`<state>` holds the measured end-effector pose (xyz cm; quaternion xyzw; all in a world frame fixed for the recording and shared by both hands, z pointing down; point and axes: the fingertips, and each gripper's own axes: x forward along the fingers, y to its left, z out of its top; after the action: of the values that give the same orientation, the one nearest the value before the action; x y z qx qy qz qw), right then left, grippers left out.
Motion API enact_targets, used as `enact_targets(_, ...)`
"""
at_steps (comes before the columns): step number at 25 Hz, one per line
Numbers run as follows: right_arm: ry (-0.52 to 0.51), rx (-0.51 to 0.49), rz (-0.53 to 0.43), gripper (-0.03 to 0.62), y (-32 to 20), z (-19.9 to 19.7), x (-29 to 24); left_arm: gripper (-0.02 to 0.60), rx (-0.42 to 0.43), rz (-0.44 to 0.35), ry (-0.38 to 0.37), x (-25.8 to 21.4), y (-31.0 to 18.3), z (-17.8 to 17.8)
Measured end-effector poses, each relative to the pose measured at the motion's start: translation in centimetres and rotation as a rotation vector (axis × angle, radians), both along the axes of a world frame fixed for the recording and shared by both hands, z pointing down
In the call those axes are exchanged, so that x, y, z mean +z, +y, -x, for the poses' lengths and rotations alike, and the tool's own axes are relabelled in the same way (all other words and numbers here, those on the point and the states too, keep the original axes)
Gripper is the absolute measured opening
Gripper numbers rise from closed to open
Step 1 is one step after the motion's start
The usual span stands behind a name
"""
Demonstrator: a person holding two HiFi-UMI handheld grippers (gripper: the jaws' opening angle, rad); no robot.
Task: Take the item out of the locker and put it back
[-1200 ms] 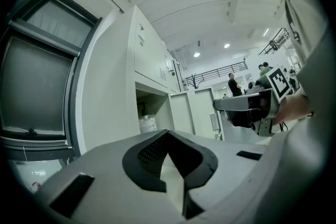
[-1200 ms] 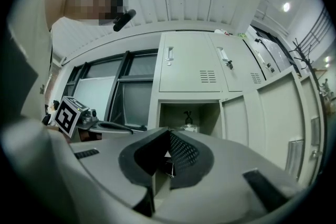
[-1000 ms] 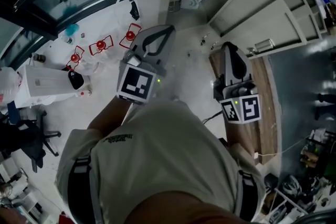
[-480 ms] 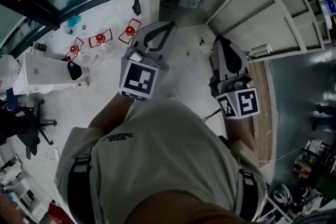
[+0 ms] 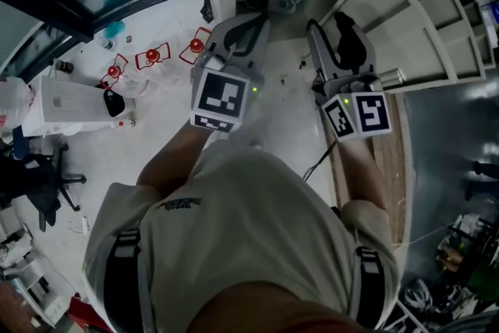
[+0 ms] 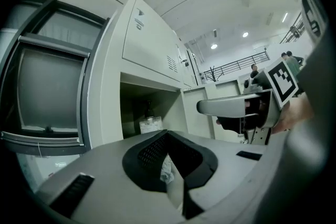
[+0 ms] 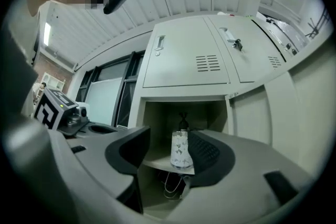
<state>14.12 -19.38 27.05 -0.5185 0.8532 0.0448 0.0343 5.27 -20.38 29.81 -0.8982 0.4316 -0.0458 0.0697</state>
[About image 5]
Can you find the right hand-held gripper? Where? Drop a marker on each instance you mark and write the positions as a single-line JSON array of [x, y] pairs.
[[372, 113]]

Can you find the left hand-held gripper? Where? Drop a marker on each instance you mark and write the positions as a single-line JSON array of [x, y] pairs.
[[220, 97]]

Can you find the person's right forearm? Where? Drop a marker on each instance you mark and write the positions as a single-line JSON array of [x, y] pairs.
[[362, 175]]

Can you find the person's left forearm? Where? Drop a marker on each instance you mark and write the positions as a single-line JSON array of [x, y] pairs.
[[171, 164]]

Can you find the small black pouch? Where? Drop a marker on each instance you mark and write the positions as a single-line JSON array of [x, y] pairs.
[[207, 9]]

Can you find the clear water jug red cap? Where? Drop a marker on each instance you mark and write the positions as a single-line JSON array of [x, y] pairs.
[[195, 48], [114, 74], [152, 62]]

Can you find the wooden plank board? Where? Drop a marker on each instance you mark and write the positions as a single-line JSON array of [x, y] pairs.
[[393, 152]]

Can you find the teal plastic bag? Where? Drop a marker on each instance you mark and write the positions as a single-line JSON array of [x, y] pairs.
[[115, 29]]

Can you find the small plastic water bottle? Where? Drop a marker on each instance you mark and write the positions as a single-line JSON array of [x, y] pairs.
[[106, 43]]

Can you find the blue and white box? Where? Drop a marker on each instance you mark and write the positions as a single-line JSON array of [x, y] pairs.
[[492, 15]]

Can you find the small dark jar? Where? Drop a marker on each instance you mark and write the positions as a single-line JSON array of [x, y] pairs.
[[64, 67]]

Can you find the white water dispenser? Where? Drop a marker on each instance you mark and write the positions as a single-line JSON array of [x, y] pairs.
[[70, 105]]

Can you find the person's white t-shirt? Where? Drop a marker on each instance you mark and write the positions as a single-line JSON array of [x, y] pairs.
[[253, 226]]

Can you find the large clear water bottle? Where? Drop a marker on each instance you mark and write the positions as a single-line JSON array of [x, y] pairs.
[[13, 101]]

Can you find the cluttered metal rack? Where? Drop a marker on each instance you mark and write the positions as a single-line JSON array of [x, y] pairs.
[[464, 253]]

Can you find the white power strip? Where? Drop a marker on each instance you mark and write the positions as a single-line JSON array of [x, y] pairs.
[[84, 225]]

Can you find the blue chair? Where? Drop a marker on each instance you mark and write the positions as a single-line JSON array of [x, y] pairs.
[[20, 142]]

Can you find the black office chair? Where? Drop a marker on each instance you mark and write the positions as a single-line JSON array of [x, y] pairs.
[[35, 183]]

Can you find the white bicycle helmet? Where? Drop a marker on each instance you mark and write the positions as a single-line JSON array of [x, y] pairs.
[[418, 294]]

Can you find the person's chin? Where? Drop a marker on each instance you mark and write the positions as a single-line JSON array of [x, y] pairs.
[[273, 312]]

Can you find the red box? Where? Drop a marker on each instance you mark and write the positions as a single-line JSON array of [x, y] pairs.
[[87, 314]]

